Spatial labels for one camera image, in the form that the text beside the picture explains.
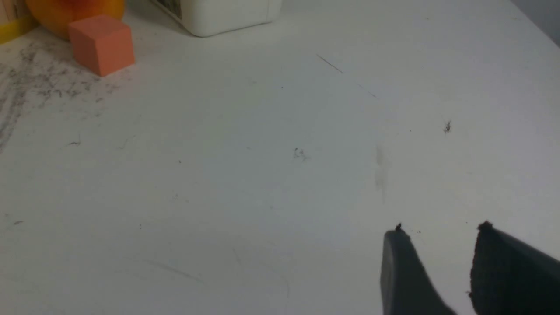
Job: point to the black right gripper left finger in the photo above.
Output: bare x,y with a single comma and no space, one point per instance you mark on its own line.
405,286

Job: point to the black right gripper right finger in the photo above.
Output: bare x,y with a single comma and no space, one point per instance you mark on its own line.
510,277

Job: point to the white box with green lid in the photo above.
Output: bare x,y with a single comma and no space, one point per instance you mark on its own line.
204,18

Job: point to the yellow bamboo steamer basket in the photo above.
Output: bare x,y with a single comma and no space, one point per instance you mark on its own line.
16,20

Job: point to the orange cube block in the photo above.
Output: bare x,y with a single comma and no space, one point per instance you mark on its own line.
102,44

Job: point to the orange yellow toy pear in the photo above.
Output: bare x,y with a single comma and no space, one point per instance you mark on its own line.
55,15

